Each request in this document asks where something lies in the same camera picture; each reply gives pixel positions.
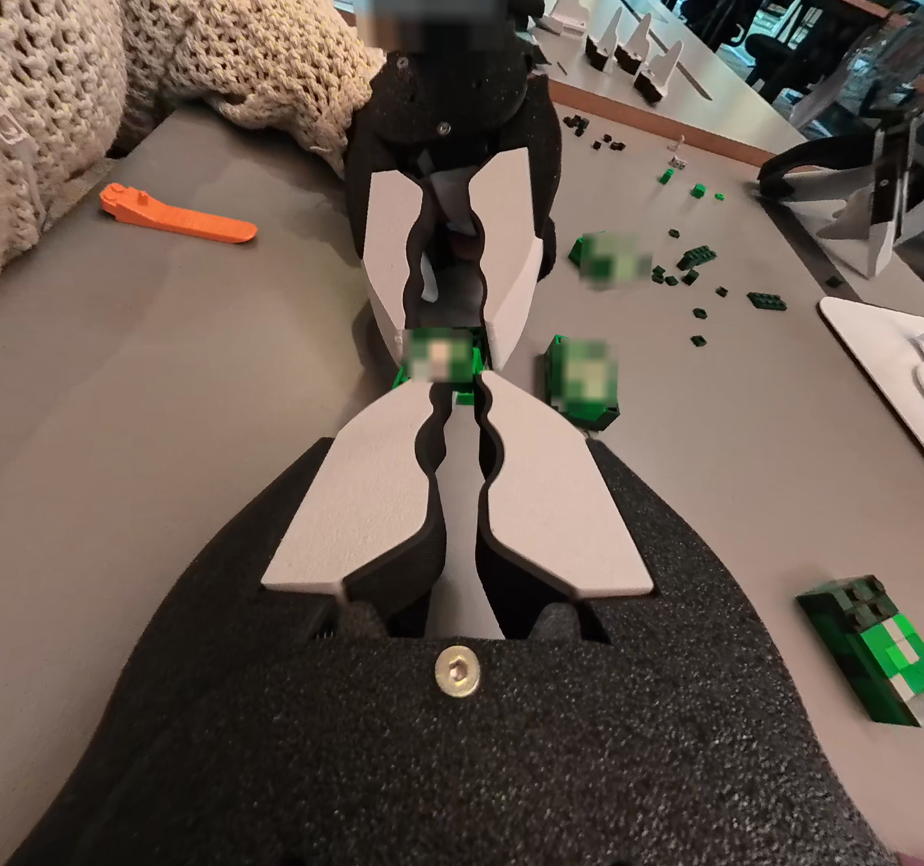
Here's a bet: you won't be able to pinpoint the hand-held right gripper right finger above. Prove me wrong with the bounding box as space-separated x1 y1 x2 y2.
475 370 655 639

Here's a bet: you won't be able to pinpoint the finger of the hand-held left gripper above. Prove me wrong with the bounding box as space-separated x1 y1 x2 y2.
361 170 427 376
468 146 544 370

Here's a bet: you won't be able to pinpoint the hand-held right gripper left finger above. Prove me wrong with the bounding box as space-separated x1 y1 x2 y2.
261 371 447 639

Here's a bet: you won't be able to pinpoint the green lego foot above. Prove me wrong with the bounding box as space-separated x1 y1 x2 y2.
392 328 498 406
567 231 654 291
543 335 622 435

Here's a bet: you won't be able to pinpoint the person's left forearm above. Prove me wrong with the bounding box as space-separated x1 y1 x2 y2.
115 0 388 177

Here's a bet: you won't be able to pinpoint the scattered small green lego bricks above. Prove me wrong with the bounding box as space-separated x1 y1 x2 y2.
562 114 791 349

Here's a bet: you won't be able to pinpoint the green pixelated lego block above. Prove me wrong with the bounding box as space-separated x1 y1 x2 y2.
796 575 924 727

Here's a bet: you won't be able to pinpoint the orange brick separator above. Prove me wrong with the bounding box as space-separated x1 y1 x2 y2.
99 182 258 246

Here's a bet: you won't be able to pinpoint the black office chair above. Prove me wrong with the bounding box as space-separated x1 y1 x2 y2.
742 32 804 105

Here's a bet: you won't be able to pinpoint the white book stand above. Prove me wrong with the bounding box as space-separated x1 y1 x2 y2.
818 296 924 450

